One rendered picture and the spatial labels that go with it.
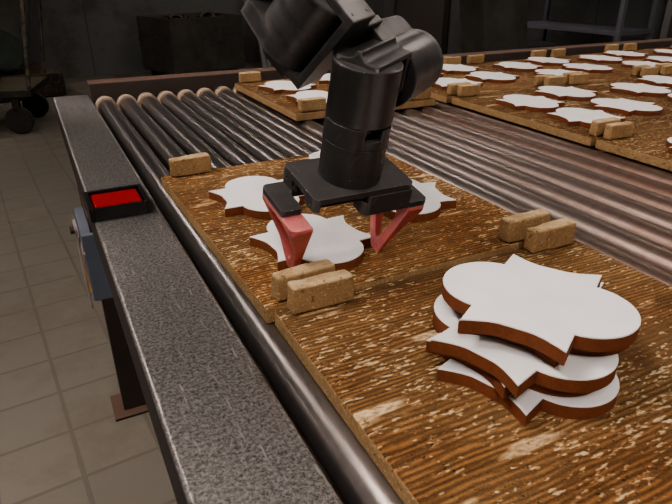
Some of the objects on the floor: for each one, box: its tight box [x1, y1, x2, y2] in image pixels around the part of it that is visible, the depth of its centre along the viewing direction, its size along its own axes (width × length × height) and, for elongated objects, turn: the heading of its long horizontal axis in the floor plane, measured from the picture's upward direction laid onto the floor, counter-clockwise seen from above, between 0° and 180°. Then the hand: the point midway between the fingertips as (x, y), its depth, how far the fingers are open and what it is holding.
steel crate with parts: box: [136, 11, 245, 76], centre depth 710 cm, size 113×98×76 cm
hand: (336, 252), depth 58 cm, fingers open, 9 cm apart
